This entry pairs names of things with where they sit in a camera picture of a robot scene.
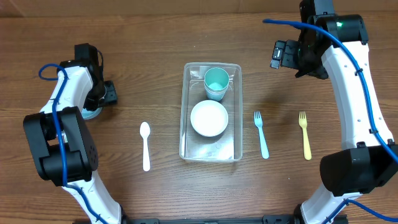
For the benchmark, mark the light blue lower cup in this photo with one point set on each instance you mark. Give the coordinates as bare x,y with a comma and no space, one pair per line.
215,91

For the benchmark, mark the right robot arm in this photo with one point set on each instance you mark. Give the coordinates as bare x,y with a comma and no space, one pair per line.
335,47

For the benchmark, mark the yellow plastic fork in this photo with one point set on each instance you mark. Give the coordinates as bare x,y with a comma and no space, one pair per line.
302,120

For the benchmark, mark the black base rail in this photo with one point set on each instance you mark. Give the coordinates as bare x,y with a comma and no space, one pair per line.
266,219

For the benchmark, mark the clear plastic container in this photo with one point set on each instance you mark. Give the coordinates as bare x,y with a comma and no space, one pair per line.
228,145

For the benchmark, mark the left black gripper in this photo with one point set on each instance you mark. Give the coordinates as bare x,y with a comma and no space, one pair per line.
109,96

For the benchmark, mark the light blue plastic fork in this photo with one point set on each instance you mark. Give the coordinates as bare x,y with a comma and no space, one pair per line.
263,145

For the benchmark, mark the teal top cup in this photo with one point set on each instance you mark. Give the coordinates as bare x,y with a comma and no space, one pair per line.
216,79

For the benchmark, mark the white plastic spoon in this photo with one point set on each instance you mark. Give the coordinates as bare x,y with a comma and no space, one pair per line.
145,133

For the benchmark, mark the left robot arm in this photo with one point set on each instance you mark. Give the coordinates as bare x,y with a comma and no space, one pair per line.
61,145

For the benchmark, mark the pink bowl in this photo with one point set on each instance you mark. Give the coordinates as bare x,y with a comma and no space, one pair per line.
209,118

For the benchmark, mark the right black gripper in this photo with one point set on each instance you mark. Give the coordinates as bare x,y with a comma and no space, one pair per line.
288,49

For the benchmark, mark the light blue bowl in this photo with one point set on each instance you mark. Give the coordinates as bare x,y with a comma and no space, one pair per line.
90,114

